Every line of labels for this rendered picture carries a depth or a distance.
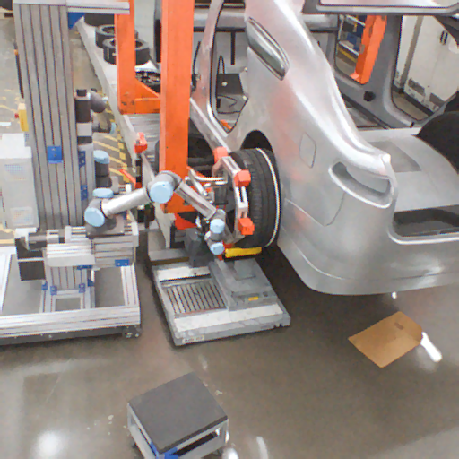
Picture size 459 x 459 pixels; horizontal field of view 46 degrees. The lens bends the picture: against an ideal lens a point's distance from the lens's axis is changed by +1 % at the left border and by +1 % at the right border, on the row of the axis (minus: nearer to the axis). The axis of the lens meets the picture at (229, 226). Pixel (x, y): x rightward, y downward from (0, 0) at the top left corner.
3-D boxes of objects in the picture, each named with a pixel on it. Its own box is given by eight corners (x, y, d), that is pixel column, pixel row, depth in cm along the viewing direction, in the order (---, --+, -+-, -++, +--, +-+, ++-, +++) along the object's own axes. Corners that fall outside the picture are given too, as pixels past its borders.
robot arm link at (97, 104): (104, 88, 329) (116, 123, 376) (86, 86, 329) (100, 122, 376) (102, 105, 326) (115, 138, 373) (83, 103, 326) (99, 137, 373)
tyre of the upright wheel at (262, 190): (280, 135, 335) (245, 160, 397) (245, 138, 327) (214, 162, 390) (295, 240, 330) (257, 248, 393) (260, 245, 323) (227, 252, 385)
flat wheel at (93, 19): (128, 27, 945) (127, 12, 932) (91, 28, 913) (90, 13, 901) (114, 18, 990) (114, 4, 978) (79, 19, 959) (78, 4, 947)
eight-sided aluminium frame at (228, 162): (242, 257, 349) (251, 184, 320) (232, 258, 347) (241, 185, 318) (217, 213, 392) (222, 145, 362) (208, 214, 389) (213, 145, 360)
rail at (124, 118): (179, 242, 428) (181, 220, 416) (168, 244, 425) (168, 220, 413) (125, 122, 620) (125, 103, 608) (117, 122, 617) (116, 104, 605)
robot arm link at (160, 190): (97, 217, 315) (179, 186, 300) (89, 231, 303) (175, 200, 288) (86, 201, 310) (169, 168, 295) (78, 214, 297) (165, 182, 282)
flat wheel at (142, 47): (123, 50, 823) (123, 34, 810) (158, 60, 798) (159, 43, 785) (93, 59, 773) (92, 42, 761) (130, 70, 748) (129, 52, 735)
